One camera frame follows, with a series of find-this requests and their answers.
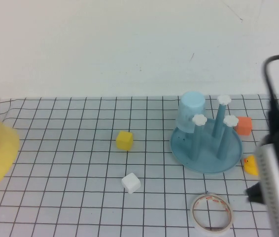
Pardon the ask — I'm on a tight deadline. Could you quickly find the yellow cube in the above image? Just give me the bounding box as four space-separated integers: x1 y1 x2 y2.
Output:
115 131 133 152

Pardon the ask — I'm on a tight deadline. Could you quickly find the white cube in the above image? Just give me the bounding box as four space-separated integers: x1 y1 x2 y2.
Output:
121 172 141 195

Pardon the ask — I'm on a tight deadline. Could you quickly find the blue cup stand with pegs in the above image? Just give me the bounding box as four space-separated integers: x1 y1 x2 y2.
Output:
170 94 243 174

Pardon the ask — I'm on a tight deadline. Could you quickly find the grey checkered tablecloth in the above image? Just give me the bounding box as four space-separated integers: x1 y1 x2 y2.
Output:
0 93 279 237

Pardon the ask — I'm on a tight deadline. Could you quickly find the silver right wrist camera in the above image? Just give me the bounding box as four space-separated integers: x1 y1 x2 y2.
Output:
256 142 279 237

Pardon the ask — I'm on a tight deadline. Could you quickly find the light blue plastic cup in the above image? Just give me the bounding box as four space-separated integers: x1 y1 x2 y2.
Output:
174 91 206 134

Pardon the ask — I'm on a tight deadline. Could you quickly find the yellow rubber duck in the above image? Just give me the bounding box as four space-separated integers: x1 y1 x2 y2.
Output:
243 155 260 176

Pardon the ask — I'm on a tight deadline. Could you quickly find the white tape roll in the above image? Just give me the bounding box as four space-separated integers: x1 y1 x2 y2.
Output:
190 193 234 233

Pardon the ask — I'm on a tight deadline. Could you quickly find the orange cube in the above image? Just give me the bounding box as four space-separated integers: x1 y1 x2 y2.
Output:
235 116 253 136

